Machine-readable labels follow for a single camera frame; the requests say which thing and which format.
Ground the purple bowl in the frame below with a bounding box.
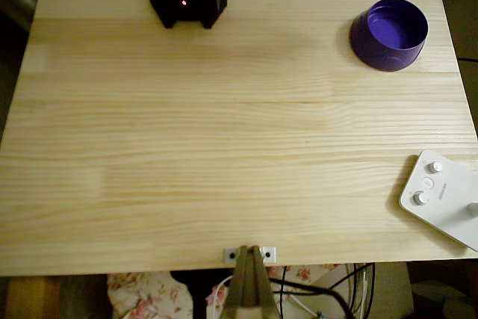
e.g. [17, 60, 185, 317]
[349, 0, 430, 72]

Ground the white lamp base with knobs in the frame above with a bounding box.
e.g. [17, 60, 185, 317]
[398, 149, 478, 253]

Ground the beige box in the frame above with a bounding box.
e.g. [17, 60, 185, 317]
[309, 261, 415, 319]

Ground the metal table clamp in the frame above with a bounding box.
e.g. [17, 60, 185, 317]
[220, 244, 281, 319]

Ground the floral cloth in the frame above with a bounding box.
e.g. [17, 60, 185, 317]
[107, 263, 352, 319]

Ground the wooden table leg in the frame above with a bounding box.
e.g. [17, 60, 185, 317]
[5, 276, 63, 319]

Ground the silver metal bracket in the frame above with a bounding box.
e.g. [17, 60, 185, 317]
[223, 246, 278, 263]

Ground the thick black cable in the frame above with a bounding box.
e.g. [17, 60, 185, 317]
[269, 276, 356, 319]

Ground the white cable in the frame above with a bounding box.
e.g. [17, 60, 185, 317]
[205, 274, 235, 319]
[289, 294, 318, 319]

